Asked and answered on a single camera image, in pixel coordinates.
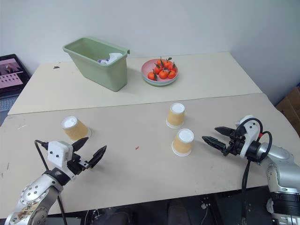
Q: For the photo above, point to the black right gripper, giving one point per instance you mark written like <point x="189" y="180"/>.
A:
<point x="235" y="144"/>

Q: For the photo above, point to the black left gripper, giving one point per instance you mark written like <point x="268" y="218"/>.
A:
<point x="76" y="164"/>

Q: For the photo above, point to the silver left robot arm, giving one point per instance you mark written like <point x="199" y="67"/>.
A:
<point x="35" y="192"/>

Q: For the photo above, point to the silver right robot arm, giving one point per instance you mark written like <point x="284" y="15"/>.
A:
<point x="282" y="161"/>

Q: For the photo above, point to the brown ribbed paper cup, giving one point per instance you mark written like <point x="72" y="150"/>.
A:
<point x="176" y="116"/>
<point x="184" y="143"/>
<point x="75" y="130"/>

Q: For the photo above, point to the small white plug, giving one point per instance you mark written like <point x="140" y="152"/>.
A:
<point x="204" y="206"/>

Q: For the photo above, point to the brown cardboard box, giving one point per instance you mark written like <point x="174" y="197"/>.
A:
<point x="290" y="110"/>

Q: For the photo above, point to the pale green plate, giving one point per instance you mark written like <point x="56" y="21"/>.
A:
<point x="161" y="84"/>

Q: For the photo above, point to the small orange with leaf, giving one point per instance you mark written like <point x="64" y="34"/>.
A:
<point x="171" y="74"/>
<point x="173" y="67"/>
<point x="160" y="63"/>
<point x="157" y="69"/>
<point x="163" y="74"/>
<point x="167" y="64"/>
<point x="151" y="75"/>

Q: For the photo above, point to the green plastic bin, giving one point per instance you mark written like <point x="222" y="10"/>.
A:
<point x="103" y="72"/>

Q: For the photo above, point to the crumpled white paper waste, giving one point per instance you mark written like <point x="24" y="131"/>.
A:
<point x="112" y="57"/>

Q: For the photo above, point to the pink plate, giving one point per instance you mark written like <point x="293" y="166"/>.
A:
<point x="147" y="70"/>

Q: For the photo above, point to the open laptop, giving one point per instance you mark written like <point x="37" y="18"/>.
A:
<point x="10" y="77"/>

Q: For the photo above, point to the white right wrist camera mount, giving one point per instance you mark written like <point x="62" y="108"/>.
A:
<point x="249" y="131"/>

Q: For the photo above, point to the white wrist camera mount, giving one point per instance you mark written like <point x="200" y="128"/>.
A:
<point x="56" y="152"/>
<point x="249" y="131"/>

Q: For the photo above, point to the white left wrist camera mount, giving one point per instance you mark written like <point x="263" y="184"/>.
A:
<point x="56" y="152"/>

